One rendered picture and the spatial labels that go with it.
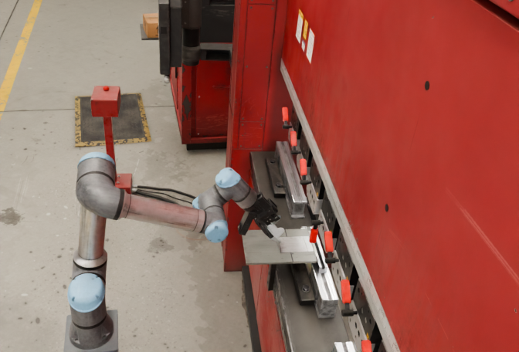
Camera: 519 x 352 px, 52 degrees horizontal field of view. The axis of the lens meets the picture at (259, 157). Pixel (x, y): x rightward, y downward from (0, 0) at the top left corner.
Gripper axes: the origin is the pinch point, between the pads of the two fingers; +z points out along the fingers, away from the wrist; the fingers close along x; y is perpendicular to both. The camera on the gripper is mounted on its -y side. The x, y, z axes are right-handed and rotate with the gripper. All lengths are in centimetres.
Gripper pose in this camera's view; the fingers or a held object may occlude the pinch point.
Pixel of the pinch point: (276, 235)
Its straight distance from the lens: 202.3
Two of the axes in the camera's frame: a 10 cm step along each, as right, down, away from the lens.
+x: -1.3, -5.6, 8.2
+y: 8.1, -5.3, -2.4
